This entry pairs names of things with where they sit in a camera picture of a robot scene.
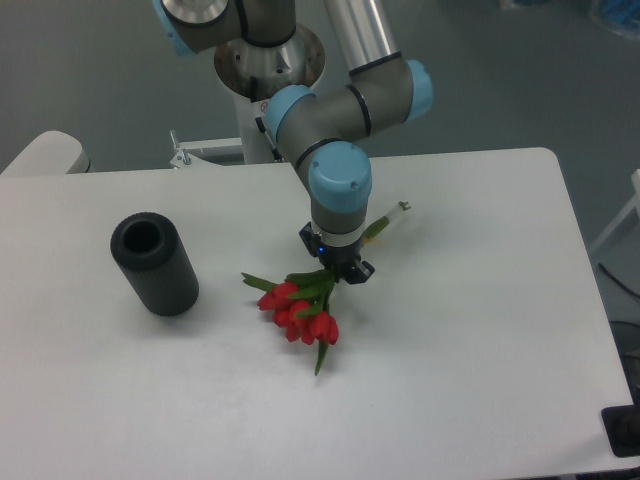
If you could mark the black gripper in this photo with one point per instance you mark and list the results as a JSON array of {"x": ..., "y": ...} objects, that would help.
[{"x": 343, "y": 259}]

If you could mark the red tulip bouquet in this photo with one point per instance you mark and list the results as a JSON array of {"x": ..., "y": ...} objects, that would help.
[{"x": 300, "y": 304}]

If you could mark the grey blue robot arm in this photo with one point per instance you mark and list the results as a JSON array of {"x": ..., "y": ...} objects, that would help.
[{"x": 319, "y": 135}]

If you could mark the black ribbed cylindrical vase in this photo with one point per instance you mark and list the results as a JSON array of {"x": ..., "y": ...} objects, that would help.
[{"x": 148, "y": 249}]

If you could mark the white rounded side table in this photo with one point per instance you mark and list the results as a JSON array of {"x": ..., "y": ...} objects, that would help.
[{"x": 51, "y": 153}]

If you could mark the black device at table edge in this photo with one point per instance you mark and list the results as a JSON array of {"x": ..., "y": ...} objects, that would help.
[{"x": 622, "y": 428}]

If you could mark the blue plastic bag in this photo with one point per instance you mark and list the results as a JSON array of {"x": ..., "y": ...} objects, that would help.
[{"x": 618, "y": 16}]

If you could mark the white metal base frame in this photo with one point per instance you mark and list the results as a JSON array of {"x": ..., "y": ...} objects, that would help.
[{"x": 224, "y": 152}]

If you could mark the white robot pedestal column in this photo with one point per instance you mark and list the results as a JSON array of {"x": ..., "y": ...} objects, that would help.
[{"x": 250, "y": 120}]

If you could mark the white frame at right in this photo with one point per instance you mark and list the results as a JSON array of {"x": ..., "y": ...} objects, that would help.
[{"x": 620, "y": 226}]

